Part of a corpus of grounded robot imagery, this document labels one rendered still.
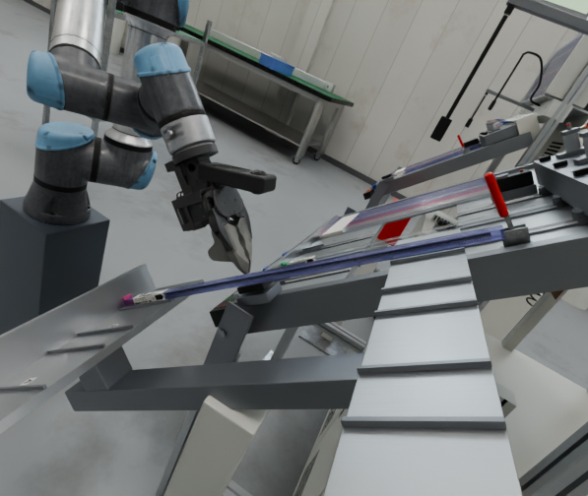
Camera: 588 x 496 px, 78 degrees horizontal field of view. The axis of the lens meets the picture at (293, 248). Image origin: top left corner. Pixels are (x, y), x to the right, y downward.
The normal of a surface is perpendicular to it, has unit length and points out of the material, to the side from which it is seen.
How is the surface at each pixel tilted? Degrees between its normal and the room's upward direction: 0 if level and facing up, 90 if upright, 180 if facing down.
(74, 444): 0
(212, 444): 90
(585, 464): 90
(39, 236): 90
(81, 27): 28
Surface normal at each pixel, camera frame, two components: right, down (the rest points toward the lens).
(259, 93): -0.42, 0.27
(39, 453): 0.37, -0.82
